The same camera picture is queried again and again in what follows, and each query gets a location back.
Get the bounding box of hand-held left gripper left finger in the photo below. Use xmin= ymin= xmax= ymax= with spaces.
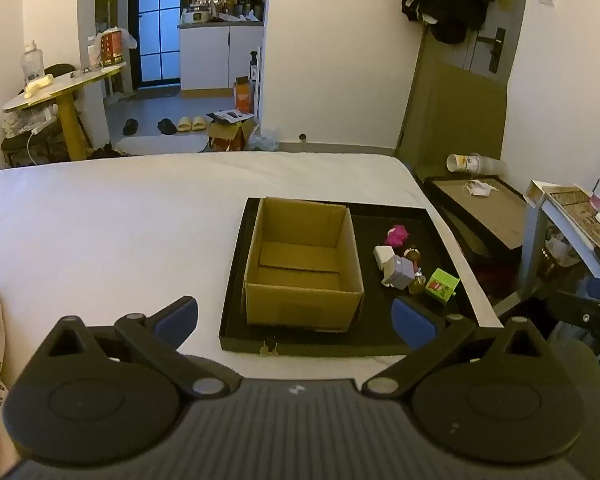
xmin=44 ymin=296 xmax=241 ymax=398

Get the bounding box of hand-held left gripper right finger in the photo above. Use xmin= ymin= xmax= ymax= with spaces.
xmin=361 ymin=296 xmax=553 ymax=399

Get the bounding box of black shallow tray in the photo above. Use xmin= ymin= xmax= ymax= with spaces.
xmin=218 ymin=197 xmax=483 ymax=357

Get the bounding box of green toy bin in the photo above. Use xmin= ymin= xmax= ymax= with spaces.
xmin=425 ymin=268 xmax=460 ymax=303

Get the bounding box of purple cube toy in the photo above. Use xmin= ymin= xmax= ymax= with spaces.
xmin=382 ymin=255 xmax=417 ymax=291

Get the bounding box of white plug charger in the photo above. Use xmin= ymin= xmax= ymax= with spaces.
xmin=373 ymin=245 xmax=397 ymax=271

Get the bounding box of pink toy figure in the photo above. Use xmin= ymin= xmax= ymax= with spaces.
xmin=384 ymin=225 xmax=410 ymax=248

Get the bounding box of grey side shelf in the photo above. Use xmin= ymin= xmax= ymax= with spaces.
xmin=522 ymin=180 xmax=600 ymax=311

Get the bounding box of black framed cardboard tray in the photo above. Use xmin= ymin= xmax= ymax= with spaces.
xmin=422 ymin=175 xmax=528 ymax=261

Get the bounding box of white face mask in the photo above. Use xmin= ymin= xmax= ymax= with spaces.
xmin=462 ymin=179 xmax=498 ymax=197

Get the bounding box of printed paper cup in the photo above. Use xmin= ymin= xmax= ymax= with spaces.
xmin=446 ymin=152 xmax=503 ymax=175

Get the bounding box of grey floor mat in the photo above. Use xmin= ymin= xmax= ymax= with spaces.
xmin=116 ymin=135 xmax=208 ymax=156

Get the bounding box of brown cardboard box with papers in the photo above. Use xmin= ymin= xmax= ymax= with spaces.
xmin=206 ymin=109 xmax=256 ymax=152

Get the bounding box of clear plastic bag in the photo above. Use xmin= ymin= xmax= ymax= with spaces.
xmin=250 ymin=127 xmax=280 ymax=152

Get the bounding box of large leaning cardboard sheet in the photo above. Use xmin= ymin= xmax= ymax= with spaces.
xmin=395 ymin=35 xmax=509 ymax=177

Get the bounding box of round table with gold leg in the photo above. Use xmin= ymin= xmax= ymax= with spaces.
xmin=2 ymin=64 xmax=127 ymax=161

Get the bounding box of orange bottle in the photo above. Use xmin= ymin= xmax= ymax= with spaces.
xmin=233 ymin=76 xmax=255 ymax=113

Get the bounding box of black chair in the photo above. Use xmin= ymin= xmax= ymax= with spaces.
xmin=0 ymin=63 xmax=93 ymax=168

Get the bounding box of white kitchen cabinet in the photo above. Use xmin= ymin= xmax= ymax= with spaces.
xmin=178 ymin=22 xmax=265 ymax=92

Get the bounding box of red box with plastic bag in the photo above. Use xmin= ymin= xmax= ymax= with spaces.
xmin=94 ymin=27 xmax=138 ymax=68

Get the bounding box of glass paned door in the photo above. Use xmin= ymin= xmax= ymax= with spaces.
xmin=130 ymin=0 xmax=183 ymax=86

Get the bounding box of black door handle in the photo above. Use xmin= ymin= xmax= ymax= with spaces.
xmin=487 ymin=27 xmax=507 ymax=73

